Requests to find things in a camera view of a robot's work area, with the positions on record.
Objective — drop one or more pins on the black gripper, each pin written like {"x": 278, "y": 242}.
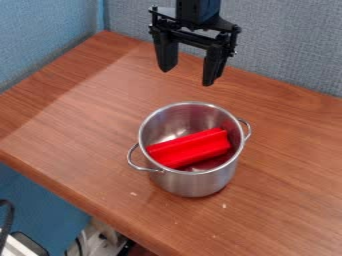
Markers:
{"x": 193, "y": 23}

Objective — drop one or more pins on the white power strip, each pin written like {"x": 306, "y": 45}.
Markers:
{"x": 98, "y": 240}

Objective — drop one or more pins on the stainless steel pot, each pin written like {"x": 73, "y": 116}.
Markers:
{"x": 177, "y": 120}

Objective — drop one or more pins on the red block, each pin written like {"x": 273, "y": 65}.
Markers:
{"x": 192, "y": 148}

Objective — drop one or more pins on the grey white device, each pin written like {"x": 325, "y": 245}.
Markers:
{"x": 21, "y": 245}

